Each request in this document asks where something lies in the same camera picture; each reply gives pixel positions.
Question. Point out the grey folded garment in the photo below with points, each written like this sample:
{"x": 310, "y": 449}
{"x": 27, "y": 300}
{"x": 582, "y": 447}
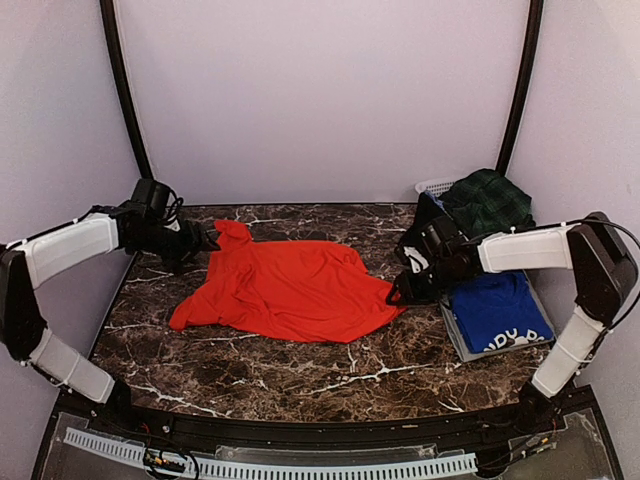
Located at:
{"x": 462, "y": 345}

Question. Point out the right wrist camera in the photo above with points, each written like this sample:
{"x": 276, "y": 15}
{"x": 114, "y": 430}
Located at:
{"x": 440, "y": 237}

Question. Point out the left black frame post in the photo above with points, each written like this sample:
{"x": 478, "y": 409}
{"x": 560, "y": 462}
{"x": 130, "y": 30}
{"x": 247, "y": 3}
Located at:
{"x": 119, "y": 73}

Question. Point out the right black frame post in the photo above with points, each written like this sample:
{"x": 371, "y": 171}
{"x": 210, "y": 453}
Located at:
{"x": 525, "y": 70}

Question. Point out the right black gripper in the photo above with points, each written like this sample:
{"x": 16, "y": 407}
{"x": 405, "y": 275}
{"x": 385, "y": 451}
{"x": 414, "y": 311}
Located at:
{"x": 410, "y": 291}

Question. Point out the white slotted cable duct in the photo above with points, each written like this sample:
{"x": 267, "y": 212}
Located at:
{"x": 136, "y": 455}

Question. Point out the red t-shirt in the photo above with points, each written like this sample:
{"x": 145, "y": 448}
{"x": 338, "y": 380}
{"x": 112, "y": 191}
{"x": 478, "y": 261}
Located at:
{"x": 305, "y": 291}

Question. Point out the white laundry basket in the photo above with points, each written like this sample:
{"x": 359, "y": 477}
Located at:
{"x": 434, "y": 187}

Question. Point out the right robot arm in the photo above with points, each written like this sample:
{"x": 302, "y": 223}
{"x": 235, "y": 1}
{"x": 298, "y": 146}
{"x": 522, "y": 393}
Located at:
{"x": 593, "y": 259}

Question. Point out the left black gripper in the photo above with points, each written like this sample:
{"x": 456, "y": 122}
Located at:
{"x": 195, "y": 240}

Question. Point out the black garment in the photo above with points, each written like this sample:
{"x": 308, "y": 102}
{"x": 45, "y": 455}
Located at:
{"x": 428, "y": 209}

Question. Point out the black front rail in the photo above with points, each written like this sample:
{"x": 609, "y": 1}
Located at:
{"x": 483, "y": 428}

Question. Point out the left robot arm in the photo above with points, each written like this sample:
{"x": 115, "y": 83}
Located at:
{"x": 30, "y": 263}

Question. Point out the blue printed t-shirt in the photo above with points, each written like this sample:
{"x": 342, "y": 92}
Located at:
{"x": 500, "y": 315}

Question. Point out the black frame post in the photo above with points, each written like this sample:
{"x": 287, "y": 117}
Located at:
{"x": 119, "y": 73}
{"x": 525, "y": 70}

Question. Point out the dark green plaid garment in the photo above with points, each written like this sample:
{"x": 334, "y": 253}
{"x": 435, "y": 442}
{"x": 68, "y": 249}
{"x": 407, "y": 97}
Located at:
{"x": 486, "y": 202}

